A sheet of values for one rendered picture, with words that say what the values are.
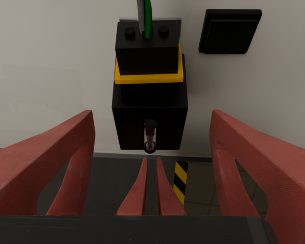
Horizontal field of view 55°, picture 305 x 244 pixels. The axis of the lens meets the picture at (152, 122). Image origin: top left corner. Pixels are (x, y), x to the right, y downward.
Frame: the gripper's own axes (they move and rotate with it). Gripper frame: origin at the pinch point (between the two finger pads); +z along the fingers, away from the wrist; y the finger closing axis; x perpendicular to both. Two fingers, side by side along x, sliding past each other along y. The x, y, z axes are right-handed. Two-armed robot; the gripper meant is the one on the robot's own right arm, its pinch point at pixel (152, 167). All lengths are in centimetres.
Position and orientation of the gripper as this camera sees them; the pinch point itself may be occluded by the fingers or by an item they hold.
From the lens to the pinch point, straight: 29.7
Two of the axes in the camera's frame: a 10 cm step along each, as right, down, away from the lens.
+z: 0.1, -7.8, 6.3
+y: -10.0, -0.1, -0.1
